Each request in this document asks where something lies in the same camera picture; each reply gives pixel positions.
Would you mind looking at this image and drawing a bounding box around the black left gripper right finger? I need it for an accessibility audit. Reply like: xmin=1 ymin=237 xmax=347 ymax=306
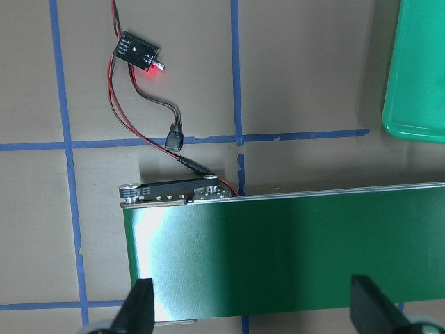
xmin=350 ymin=275 xmax=417 ymax=334

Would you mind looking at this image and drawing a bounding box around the green plastic tray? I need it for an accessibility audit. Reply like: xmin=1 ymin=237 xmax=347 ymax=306
xmin=382 ymin=1 xmax=444 ymax=144

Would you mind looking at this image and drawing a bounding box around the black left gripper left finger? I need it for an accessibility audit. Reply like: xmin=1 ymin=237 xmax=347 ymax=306
xmin=110 ymin=278 xmax=155 ymax=334

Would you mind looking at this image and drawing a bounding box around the green conveyor belt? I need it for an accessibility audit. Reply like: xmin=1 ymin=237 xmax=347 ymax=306
xmin=122 ymin=182 xmax=444 ymax=321

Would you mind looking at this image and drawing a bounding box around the black sensor circuit board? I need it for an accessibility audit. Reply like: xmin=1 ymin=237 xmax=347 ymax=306
xmin=113 ymin=31 xmax=165 ymax=72

